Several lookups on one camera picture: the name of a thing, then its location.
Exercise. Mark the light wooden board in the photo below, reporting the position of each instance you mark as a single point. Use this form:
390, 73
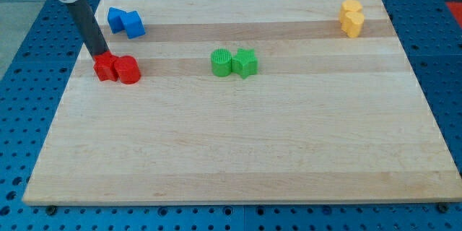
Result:
327, 119

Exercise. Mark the red star block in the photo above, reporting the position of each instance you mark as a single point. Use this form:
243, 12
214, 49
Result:
104, 67

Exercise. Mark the red cylinder block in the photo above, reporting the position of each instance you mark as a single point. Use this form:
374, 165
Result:
127, 69

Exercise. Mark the green star block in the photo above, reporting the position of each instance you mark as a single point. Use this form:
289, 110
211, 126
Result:
245, 63

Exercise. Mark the green cylinder block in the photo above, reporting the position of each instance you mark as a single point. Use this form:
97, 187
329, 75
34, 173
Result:
221, 60

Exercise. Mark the yellow heart block front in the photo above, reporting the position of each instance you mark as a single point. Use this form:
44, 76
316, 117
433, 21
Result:
352, 23

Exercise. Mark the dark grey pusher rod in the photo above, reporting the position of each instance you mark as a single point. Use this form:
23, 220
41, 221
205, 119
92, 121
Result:
88, 27

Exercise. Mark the yellow block rear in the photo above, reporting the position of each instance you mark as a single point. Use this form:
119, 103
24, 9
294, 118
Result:
349, 6

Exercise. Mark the blue block left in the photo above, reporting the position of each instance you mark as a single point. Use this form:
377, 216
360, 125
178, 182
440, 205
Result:
115, 19

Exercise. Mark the blue cube block right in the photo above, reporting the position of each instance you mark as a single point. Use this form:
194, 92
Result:
132, 24

